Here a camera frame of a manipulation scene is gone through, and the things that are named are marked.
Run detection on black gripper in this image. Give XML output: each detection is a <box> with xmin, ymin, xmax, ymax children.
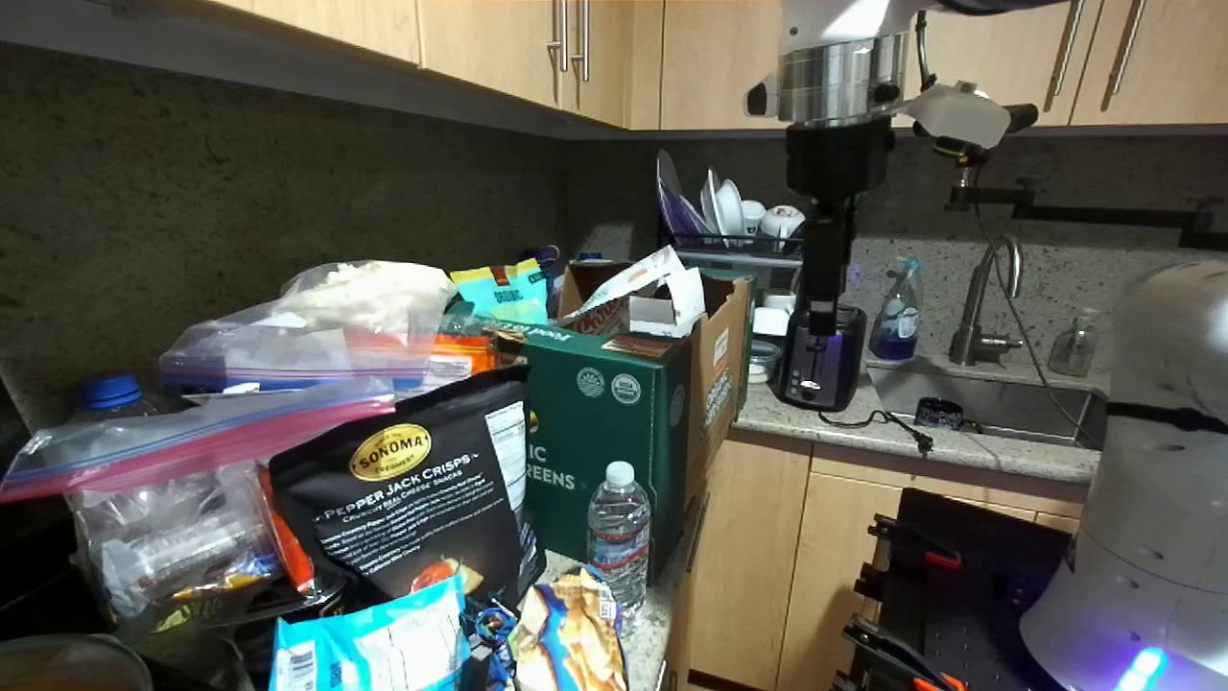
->
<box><xmin>782</xmin><ymin>116</ymin><xmax>899</xmax><ymax>281</ymax></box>

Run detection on clear plastic water bottle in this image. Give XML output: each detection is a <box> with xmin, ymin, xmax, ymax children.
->
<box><xmin>585</xmin><ymin>457</ymin><xmax>656</xmax><ymax>615</ymax></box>

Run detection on black snack pack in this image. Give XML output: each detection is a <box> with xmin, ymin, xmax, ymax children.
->
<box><xmin>266</xmin><ymin>368</ymin><xmax>554</xmax><ymax>615</ymax></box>

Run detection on blue spray bottle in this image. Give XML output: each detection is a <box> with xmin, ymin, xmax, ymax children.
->
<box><xmin>869</xmin><ymin>253</ymin><xmax>926</xmax><ymax>365</ymax></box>

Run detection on green cardboard box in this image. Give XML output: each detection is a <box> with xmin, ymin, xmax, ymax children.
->
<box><xmin>491</xmin><ymin>260</ymin><xmax>757</xmax><ymax>588</ymax></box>

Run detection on teal snack bag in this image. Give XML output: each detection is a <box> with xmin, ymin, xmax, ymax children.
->
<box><xmin>447</xmin><ymin>253</ymin><xmax>557</xmax><ymax>332</ymax></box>

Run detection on light blue snack pack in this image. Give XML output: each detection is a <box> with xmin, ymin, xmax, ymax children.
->
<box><xmin>266</xmin><ymin>571</ymin><xmax>476</xmax><ymax>691</ymax></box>

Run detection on orange snack pack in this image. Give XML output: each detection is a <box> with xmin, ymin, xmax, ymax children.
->
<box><xmin>259</xmin><ymin>461</ymin><xmax>323</xmax><ymax>594</ymax></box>

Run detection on blue capped bottle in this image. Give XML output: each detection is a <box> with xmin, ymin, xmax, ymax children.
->
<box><xmin>77</xmin><ymin>374</ymin><xmax>150</xmax><ymax>418</ymax></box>

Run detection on black dish rack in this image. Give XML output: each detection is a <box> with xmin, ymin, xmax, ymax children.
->
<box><xmin>656</xmin><ymin>189</ymin><xmax>815</xmax><ymax>281</ymax></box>

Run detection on white plate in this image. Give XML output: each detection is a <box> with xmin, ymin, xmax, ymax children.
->
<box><xmin>700</xmin><ymin>166</ymin><xmax>750</xmax><ymax>242</ymax></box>

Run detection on black toaster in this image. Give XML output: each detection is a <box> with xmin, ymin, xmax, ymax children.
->
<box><xmin>766</xmin><ymin>300</ymin><xmax>871</xmax><ymax>415</ymax></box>

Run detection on purple plate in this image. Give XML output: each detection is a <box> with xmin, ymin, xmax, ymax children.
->
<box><xmin>653</xmin><ymin>152</ymin><xmax>711</xmax><ymax>242</ymax></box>

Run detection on metal faucet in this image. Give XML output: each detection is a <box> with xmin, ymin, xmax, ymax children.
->
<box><xmin>948</xmin><ymin>236</ymin><xmax>1052</xmax><ymax>390</ymax></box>

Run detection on white paper bag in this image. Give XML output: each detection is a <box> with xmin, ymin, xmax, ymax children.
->
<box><xmin>559</xmin><ymin>242</ymin><xmax>711</xmax><ymax>342</ymax></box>

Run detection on wooden upper cabinets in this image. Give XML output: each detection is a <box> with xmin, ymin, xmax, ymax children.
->
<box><xmin>216</xmin><ymin>0</ymin><xmax>1228</xmax><ymax>135</ymax></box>

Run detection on wooden cabinets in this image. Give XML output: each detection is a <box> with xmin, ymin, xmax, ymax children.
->
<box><xmin>667</xmin><ymin>428</ymin><xmax>1090</xmax><ymax>691</ymax></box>
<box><xmin>216</xmin><ymin>0</ymin><xmax>1228</xmax><ymax>135</ymax></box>

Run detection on steel sink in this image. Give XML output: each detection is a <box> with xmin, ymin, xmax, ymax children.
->
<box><xmin>875</xmin><ymin>360</ymin><xmax>1110</xmax><ymax>452</ymax></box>

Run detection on clear soap dispenser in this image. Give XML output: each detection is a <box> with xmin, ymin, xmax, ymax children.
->
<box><xmin>1049</xmin><ymin>304</ymin><xmax>1107</xmax><ymax>379</ymax></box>

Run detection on wooden lower cabinets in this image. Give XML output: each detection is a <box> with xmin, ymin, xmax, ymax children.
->
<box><xmin>667</xmin><ymin>428</ymin><xmax>1090</xmax><ymax>691</ymax></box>

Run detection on clear plastic bag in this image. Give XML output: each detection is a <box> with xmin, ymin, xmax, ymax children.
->
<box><xmin>155</xmin><ymin>256</ymin><xmax>471</xmax><ymax>400</ymax></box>

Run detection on clear zip bag pink seal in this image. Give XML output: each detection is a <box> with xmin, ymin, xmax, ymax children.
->
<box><xmin>0</xmin><ymin>379</ymin><xmax>401</xmax><ymax>631</ymax></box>

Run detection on dark pot with lid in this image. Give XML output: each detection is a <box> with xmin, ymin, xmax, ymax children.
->
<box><xmin>0</xmin><ymin>631</ymin><xmax>159</xmax><ymax>691</ymax></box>

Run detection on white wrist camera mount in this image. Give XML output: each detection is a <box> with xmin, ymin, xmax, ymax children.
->
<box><xmin>899</xmin><ymin>81</ymin><xmax>1039</xmax><ymax>166</ymax></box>

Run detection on black power cord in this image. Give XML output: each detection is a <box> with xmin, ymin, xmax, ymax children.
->
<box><xmin>819</xmin><ymin>405</ymin><xmax>938</xmax><ymax>457</ymax></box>

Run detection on black camera stand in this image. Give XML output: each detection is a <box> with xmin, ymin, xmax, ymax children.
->
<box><xmin>943</xmin><ymin>152</ymin><xmax>1228</xmax><ymax>253</ymax></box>

